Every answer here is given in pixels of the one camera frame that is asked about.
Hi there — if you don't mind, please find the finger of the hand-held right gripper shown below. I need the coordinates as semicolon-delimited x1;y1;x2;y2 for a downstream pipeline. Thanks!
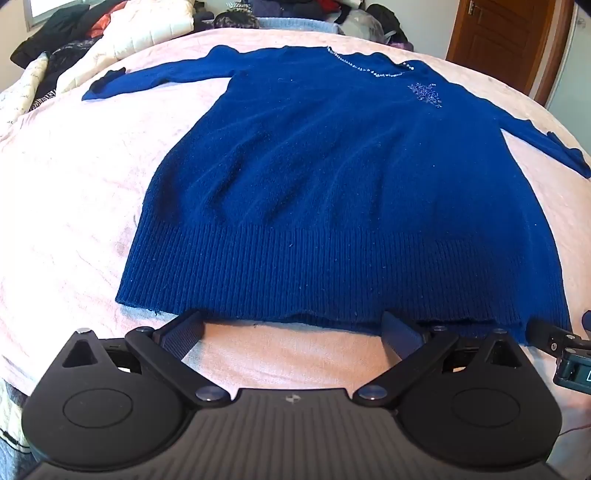
526;318;583;358

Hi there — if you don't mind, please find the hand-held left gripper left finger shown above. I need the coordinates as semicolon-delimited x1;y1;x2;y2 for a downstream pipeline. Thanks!
60;310;232;409

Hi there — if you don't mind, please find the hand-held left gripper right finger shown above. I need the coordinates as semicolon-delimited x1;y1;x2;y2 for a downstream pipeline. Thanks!
353;311;526;408

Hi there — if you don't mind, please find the blue knit sweater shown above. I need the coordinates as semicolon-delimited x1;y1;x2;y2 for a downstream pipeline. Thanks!
82;45;591;347

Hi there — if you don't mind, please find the pile of dark clothes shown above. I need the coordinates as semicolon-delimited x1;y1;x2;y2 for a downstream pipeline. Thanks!
194;0;368;29

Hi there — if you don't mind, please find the pink blanket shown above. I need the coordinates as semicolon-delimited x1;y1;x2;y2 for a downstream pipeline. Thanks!
0;23;591;464

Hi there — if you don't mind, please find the dark patterned garment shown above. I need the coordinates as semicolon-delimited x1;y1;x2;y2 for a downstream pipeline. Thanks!
28;39;101;112

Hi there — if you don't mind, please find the white printed quilt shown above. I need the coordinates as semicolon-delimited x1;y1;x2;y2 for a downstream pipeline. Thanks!
0;51;51;139

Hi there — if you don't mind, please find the brown wooden door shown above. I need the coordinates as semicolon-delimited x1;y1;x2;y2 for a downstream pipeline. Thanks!
445;0;557;95

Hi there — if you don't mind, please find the white puffer jacket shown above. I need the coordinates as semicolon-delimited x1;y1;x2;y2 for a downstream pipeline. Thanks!
55;0;195;93

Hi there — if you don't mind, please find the clear plastic bag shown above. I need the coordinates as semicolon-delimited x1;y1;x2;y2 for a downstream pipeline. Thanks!
344;8;400;47

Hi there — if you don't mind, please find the orange garment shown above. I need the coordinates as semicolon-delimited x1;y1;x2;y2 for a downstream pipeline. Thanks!
88;11;115;38

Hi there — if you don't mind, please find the light blue cloth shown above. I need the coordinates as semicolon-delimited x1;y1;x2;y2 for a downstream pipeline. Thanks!
256;16;346;37

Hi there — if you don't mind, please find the black jacket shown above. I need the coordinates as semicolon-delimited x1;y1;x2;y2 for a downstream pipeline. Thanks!
10;0;127;70

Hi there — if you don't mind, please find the window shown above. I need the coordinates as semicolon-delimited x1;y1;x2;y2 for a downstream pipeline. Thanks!
25;0;93;20

